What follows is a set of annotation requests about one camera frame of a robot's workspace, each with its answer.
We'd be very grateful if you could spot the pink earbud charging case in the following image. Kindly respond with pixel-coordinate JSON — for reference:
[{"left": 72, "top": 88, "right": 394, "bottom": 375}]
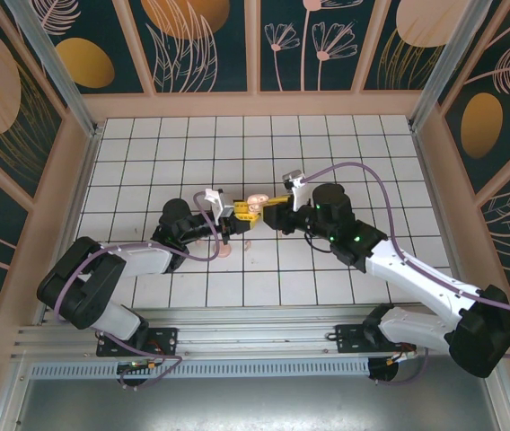
[{"left": 245, "top": 192, "right": 270, "bottom": 213}]

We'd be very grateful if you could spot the aluminium side strip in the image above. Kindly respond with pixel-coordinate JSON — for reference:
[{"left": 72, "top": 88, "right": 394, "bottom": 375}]
[{"left": 39, "top": 125, "right": 103, "bottom": 324}]

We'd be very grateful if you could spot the grey metal sheet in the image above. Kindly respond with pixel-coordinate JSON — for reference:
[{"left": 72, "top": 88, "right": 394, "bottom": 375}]
[{"left": 16, "top": 376, "right": 498, "bottom": 431}]

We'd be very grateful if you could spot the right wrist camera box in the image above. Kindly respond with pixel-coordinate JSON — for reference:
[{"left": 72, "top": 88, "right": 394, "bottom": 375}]
[{"left": 280, "top": 168, "right": 315, "bottom": 212}]

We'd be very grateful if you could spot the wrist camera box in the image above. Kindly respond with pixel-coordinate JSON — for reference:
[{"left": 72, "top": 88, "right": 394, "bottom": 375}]
[
  {"left": 280, "top": 168, "right": 315, "bottom": 212},
  {"left": 201, "top": 187, "right": 237, "bottom": 221}
]

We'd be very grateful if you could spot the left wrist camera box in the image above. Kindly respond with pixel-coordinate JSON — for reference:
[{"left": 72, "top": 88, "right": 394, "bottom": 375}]
[{"left": 201, "top": 187, "right": 237, "bottom": 221}]

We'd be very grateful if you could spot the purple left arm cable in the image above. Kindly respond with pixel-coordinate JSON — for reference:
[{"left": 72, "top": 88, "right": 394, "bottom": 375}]
[{"left": 52, "top": 190, "right": 225, "bottom": 391}]

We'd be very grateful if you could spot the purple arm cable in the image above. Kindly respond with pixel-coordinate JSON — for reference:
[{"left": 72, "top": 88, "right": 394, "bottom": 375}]
[
  {"left": 299, "top": 162, "right": 510, "bottom": 387},
  {"left": 52, "top": 190, "right": 225, "bottom": 391}
]

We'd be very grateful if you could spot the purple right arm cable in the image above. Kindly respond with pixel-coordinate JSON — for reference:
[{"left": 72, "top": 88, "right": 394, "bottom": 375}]
[{"left": 299, "top": 162, "right": 510, "bottom": 387}]

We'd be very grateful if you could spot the aluminium mounting rail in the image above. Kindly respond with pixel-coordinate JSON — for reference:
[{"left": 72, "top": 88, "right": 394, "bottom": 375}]
[{"left": 12, "top": 307, "right": 503, "bottom": 360}]

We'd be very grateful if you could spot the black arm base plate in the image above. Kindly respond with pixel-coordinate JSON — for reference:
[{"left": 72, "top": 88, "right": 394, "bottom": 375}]
[
  {"left": 335, "top": 323, "right": 418, "bottom": 356},
  {"left": 96, "top": 327, "right": 180, "bottom": 358}
]

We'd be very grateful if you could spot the grey slotted cable duct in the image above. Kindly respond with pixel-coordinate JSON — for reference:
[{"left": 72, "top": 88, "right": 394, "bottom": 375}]
[{"left": 28, "top": 357, "right": 371, "bottom": 378}]

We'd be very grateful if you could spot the aluminium corner post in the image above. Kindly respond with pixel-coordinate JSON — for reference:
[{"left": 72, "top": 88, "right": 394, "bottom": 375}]
[
  {"left": 3, "top": 0, "right": 103, "bottom": 136},
  {"left": 409, "top": 0, "right": 494, "bottom": 131}
]

